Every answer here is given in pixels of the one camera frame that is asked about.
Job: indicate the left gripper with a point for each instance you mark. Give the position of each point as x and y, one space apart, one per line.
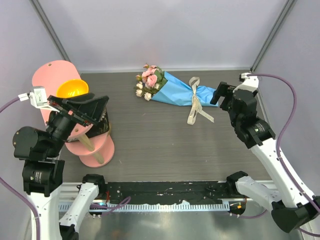
65 105

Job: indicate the pink rose stem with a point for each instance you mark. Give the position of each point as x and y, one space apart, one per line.
153 77

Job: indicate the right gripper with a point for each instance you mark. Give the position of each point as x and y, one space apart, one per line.
223 90

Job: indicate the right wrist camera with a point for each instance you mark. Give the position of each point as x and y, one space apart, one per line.
248 83

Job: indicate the pink two-tier stand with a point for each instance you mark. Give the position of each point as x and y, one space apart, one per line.
93 152

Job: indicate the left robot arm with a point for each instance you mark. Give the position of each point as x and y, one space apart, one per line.
42 173

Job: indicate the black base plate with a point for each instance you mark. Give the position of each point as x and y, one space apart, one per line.
167 192

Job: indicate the blue wrapping paper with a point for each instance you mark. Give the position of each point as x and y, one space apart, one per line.
178 93

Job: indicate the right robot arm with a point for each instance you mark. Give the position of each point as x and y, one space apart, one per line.
292 204

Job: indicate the cream rose bunch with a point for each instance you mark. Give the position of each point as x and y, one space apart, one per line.
146 92

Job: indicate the yellow plastic bowl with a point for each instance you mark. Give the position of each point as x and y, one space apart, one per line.
72 88

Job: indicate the aluminium frame rail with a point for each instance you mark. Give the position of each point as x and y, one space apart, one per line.
69 192

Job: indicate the white slotted cable duct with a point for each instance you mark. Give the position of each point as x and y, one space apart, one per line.
139 208

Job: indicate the cream ribbon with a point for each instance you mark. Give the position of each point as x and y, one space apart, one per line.
196 107

